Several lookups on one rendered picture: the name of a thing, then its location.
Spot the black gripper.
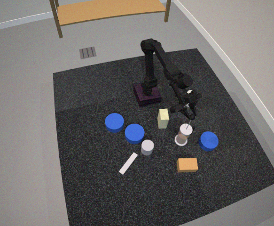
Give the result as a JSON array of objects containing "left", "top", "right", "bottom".
[{"left": 170, "top": 89, "right": 202, "bottom": 120}]

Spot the white flat bar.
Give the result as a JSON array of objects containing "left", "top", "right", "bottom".
[{"left": 119, "top": 153, "right": 138, "bottom": 174}]

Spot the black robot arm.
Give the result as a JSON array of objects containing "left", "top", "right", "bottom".
[{"left": 141, "top": 38, "right": 197, "bottom": 104}]

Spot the blue short cylinder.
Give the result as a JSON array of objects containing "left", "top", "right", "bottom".
[
  {"left": 125, "top": 124, "right": 144, "bottom": 144},
  {"left": 199, "top": 131, "right": 219, "bottom": 151},
  {"left": 105, "top": 113, "right": 124, "bottom": 133}
]

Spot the glass coffee press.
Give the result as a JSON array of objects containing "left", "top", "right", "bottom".
[{"left": 175, "top": 114, "right": 195, "bottom": 146}]

